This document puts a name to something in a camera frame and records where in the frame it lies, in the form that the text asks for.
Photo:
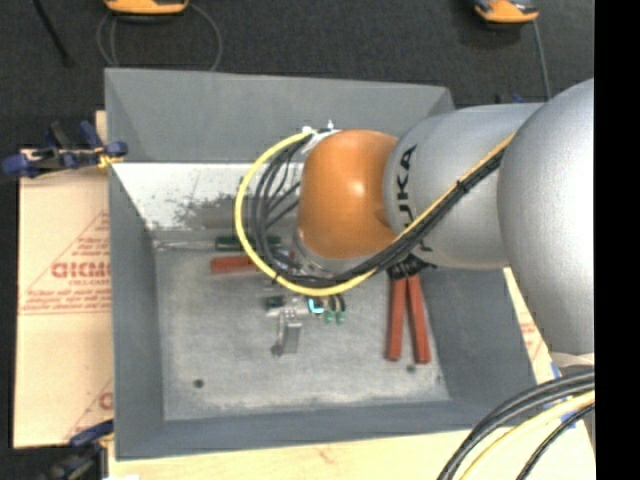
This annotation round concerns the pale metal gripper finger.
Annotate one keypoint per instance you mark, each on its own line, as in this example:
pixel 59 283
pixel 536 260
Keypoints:
pixel 291 335
pixel 278 335

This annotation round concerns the dark green flat block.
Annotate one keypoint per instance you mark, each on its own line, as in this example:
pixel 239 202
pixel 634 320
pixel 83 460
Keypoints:
pixel 227 242
pixel 275 301

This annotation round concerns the brown cardboard board, red print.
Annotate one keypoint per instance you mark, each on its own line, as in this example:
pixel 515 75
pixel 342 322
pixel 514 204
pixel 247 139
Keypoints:
pixel 60 348

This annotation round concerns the grey metal bin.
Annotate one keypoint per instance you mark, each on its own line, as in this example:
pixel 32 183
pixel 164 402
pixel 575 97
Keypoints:
pixel 220 348

